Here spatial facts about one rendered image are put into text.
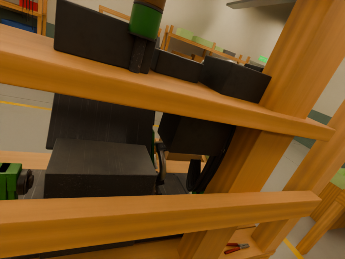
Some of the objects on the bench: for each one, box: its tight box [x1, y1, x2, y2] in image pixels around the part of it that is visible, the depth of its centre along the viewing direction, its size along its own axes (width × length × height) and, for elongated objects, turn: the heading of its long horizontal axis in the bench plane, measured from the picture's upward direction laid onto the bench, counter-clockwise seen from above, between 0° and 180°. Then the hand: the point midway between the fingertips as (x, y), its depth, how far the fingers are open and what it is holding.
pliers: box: [224, 243, 250, 254], centre depth 87 cm, size 16×5×1 cm, turn 72°
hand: (161, 147), depth 82 cm, fingers closed on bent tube, 3 cm apart
